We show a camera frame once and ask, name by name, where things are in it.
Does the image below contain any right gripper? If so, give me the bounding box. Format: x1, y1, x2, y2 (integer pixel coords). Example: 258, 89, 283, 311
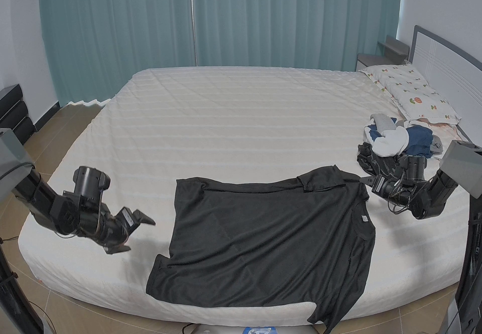
359, 175, 407, 205

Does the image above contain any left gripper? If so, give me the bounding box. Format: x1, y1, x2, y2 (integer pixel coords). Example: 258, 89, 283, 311
90, 208, 156, 255

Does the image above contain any black T-shirt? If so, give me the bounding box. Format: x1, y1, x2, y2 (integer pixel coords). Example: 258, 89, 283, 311
146, 164, 377, 334

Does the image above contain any pile of clothes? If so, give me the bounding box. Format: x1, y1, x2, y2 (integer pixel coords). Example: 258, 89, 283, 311
363, 113, 445, 158

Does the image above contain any bed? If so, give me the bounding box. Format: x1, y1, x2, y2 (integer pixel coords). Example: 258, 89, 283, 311
18, 25, 482, 326

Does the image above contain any black shiny garment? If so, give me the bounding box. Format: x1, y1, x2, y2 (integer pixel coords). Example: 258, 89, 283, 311
357, 142, 405, 180

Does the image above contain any white printed pillow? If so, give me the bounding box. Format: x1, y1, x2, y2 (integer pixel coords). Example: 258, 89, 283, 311
358, 63, 462, 125

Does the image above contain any grey bedside table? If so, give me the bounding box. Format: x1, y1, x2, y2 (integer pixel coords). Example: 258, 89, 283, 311
356, 35, 410, 71

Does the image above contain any black chest of drawers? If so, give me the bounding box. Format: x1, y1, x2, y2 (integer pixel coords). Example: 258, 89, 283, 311
0, 84, 38, 146

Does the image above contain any blue-green curtain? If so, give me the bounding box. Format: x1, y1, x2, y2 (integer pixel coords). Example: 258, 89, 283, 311
39, 0, 196, 105
191, 0, 401, 71

